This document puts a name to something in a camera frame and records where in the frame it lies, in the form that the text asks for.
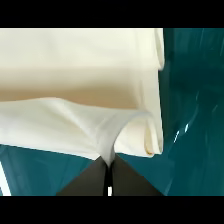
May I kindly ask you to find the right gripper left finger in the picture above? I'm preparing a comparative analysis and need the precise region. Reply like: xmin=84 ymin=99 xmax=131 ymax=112
xmin=55 ymin=156 xmax=109 ymax=197

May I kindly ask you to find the white T-shirt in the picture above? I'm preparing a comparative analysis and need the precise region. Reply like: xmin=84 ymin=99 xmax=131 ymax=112
xmin=0 ymin=27 xmax=166 ymax=167

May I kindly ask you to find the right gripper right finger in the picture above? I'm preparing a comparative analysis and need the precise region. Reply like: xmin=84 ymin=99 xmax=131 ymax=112
xmin=111 ymin=153 xmax=164 ymax=197

